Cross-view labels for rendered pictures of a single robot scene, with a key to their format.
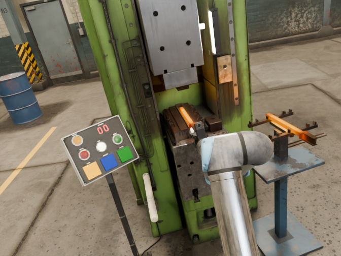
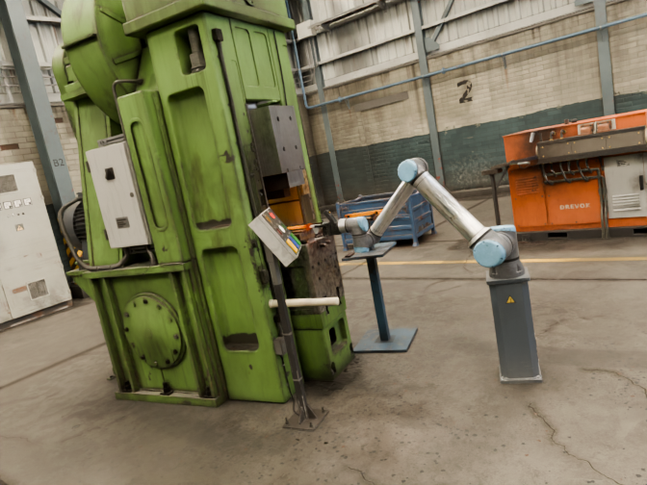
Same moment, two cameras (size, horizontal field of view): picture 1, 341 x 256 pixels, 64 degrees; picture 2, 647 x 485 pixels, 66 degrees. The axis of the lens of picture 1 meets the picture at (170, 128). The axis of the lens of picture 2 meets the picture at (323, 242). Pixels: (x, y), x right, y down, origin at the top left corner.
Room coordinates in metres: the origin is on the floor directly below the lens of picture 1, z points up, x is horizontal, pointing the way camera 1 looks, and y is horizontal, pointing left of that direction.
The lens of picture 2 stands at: (-0.31, 2.43, 1.42)
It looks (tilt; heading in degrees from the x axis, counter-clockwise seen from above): 10 degrees down; 304
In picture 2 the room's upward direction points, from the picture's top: 11 degrees counter-clockwise
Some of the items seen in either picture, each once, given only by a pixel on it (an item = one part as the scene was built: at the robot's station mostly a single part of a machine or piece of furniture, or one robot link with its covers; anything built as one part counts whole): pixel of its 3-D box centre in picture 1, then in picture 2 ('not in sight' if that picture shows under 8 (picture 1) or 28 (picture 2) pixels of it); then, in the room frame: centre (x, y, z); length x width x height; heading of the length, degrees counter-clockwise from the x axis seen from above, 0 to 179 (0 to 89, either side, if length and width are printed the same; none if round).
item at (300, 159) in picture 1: (280, 159); (370, 250); (1.42, -0.66, 0.70); 0.40 x 0.30 x 0.02; 101
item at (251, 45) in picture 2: not in sight; (228, 70); (1.90, -0.12, 2.06); 0.44 x 0.41 x 0.47; 6
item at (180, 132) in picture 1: (182, 119); (279, 237); (1.75, -0.09, 0.96); 0.42 x 0.20 x 0.09; 6
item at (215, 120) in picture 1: (213, 123); not in sight; (1.62, -0.29, 0.95); 0.12 x 0.08 x 0.06; 6
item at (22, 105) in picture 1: (19, 97); not in sight; (5.32, 2.81, 0.44); 0.59 x 0.59 x 0.88
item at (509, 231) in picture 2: not in sight; (502, 242); (0.40, -0.30, 0.79); 0.17 x 0.15 x 0.18; 87
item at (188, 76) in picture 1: (173, 70); (268, 183); (1.75, -0.09, 1.32); 0.42 x 0.20 x 0.10; 6
